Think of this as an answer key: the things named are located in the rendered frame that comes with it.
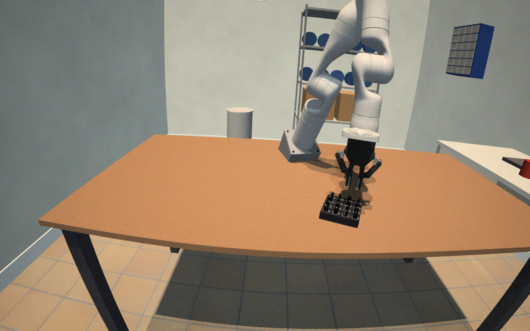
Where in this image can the black knob box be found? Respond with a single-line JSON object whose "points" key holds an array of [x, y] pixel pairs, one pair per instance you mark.
{"points": [[341, 210]]}

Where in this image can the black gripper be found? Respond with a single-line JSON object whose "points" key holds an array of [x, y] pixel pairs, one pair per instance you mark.
{"points": [[358, 157]]}

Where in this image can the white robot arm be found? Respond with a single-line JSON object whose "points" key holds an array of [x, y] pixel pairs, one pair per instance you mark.
{"points": [[361, 20]]}

